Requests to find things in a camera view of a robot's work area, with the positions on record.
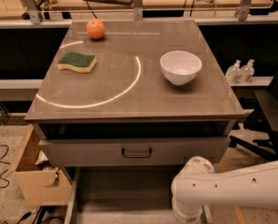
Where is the grey drawer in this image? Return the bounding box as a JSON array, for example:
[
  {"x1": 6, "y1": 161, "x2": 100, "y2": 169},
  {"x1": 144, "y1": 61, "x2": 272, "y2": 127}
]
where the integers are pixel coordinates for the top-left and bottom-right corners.
[
  {"x1": 63, "y1": 166, "x2": 214, "y2": 224},
  {"x1": 39, "y1": 136, "x2": 229, "y2": 167}
]

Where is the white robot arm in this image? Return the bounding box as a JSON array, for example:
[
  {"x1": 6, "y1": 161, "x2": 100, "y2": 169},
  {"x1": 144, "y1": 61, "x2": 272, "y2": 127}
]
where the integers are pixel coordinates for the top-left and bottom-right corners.
[{"x1": 171, "y1": 156, "x2": 278, "y2": 224}]

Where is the grey drawer cabinet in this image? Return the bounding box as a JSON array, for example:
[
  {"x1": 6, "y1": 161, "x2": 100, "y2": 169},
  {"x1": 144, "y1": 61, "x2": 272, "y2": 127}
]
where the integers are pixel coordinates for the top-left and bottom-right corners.
[{"x1": 24, "y1": 19, "x2": 245, "y2": 173}]

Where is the grey top drawer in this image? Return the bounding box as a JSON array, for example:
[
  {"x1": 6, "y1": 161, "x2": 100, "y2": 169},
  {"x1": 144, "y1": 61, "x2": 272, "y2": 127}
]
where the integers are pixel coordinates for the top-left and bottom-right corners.
[{"x1": 39, "y1": 136, "x2": 229, "y2": 167}]

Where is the white bowl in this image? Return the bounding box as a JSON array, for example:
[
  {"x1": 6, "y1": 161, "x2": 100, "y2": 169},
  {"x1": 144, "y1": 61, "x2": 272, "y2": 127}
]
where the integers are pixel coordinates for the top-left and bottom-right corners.
[{"x1": 160, "y1": 50, "x2": 202, "y2": 86}]

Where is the green yellow sponge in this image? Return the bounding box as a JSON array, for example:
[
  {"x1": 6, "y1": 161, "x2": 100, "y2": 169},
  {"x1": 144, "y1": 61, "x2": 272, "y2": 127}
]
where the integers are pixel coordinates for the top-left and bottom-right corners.
[{"x1": 58, "y1": 51, "x2": 97, "y2": 74}]

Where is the orange fruit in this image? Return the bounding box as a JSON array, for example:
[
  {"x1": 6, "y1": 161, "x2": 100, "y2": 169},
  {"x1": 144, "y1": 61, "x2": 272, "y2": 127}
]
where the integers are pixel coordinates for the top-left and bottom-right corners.
[{"x1": 86, "y1": 19, "x2": 105, "y2": 39}]

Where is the clear bottle right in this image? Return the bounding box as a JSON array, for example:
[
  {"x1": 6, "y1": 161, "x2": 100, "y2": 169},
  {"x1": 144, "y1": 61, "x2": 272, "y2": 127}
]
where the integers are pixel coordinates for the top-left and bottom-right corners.
[{"x1": 240, "y1": 59, "x2": 255, "y2": 83}]

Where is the cardboard box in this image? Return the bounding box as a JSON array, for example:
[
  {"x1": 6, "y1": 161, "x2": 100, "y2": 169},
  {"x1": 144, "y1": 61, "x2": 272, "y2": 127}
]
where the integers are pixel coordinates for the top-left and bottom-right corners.
[{"x1": 7, "y1": 125, "x2": 72, "y2": 206}]

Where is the black office chair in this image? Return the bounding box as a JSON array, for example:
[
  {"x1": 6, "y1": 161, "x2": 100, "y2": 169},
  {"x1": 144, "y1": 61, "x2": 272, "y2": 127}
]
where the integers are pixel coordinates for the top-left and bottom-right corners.
[{"x1": 229, "y1": 70, "x2": 278, "y2": 161}]

